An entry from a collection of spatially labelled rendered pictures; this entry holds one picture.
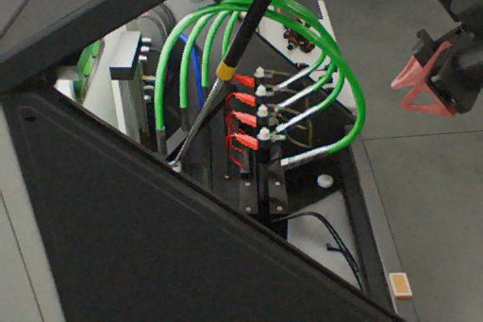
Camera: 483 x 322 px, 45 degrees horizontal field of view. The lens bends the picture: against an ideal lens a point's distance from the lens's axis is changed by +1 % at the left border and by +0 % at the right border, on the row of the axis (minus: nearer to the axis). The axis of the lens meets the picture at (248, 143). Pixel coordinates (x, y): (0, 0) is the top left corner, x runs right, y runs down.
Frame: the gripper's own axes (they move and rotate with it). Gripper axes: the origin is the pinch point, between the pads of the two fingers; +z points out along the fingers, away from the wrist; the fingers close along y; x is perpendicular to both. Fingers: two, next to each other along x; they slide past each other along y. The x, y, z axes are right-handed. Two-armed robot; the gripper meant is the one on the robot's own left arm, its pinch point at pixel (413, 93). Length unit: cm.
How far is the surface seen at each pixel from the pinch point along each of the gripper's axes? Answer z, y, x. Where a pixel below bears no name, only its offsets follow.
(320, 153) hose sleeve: 21.2, 3.1, 1.9
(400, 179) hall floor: 139, -115, 92
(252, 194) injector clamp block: 48.2, 2.6, 5.4
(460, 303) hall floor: 99, -59, 115
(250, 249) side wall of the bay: 16.0, 27.9, -1.0
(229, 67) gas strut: -0.8, 21.7, -22.3
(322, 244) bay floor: 50, -3, 27
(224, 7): 16.3, 1.1, -27.0
